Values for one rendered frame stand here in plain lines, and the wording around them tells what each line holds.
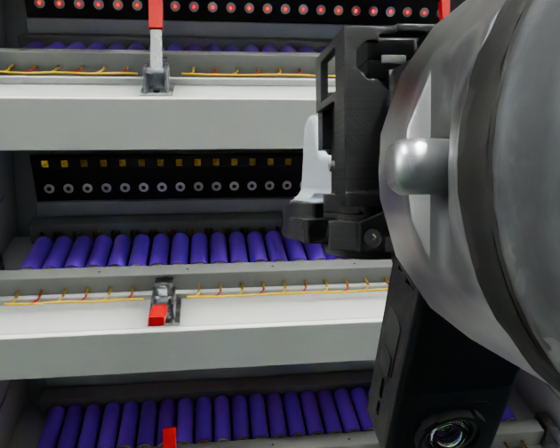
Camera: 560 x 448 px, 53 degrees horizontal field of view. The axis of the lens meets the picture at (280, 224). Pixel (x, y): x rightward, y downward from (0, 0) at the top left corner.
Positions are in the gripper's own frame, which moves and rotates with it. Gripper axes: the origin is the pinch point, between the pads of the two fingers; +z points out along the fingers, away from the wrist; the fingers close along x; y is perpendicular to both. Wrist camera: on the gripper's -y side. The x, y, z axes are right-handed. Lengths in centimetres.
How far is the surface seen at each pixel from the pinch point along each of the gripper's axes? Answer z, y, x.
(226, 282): 21.0, -7.4, 6.7
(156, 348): 17.0, -12.5, 13.0
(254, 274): 20.7, -6.7, 4.0
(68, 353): 17.0, -12.5, 20.6
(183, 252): 25.4, -5.0, 10.9
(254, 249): 25.6, -4.8, 3.5
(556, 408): 24.2, -23.6, -29.9
